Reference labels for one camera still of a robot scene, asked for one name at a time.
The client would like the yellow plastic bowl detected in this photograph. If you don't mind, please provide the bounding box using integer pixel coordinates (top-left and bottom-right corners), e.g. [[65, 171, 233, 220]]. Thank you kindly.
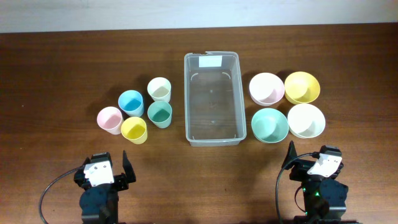
[[284, 72, 320, 105]]

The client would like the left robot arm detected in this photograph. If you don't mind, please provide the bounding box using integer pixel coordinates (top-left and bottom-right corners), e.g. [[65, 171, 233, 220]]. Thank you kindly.
[[74, 152, 136, 224]]

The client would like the green plastic cup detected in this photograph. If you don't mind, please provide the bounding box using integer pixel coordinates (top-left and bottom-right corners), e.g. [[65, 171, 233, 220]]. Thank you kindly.
[[147, 101, 172, 129]]

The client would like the cream white plastic cup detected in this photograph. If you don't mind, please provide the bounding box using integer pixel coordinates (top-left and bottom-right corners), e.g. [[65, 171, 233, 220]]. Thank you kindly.
[[147, 77, 172, 103]]

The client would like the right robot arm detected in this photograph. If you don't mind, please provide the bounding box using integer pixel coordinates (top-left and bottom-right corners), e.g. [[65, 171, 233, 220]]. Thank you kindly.
[[275, 141, 356, 224]]

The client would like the yellow plastic cup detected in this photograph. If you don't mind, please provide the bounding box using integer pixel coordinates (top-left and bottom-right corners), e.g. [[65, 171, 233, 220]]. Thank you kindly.
[[121, 117, 148, 144]]

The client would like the white plastic bowl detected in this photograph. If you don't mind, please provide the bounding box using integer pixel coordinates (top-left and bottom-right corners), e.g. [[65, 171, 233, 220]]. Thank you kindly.
[[287, 103, 326, 139]]

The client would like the mint green plastic bowl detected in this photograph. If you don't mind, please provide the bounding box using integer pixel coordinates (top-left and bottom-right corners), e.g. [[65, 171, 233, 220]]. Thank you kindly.
[[251, 108, 289, 144]]

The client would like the pink plastic cup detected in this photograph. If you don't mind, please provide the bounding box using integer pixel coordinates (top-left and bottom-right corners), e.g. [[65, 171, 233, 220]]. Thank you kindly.
[[96, 106, 124, 135]]

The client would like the clear plastic storage container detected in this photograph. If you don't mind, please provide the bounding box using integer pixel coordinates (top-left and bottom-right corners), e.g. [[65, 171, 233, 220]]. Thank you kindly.
[[184, 51, 247, 147]]

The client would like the blue plastic cup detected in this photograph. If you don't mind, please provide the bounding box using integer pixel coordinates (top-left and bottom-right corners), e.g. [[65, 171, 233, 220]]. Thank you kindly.
[[118, 90, 144, 117]]

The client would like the pink plastic bowl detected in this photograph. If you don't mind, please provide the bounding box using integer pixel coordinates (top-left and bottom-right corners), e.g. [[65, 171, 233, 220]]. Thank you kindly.
[[249, 73, 285, 106]]

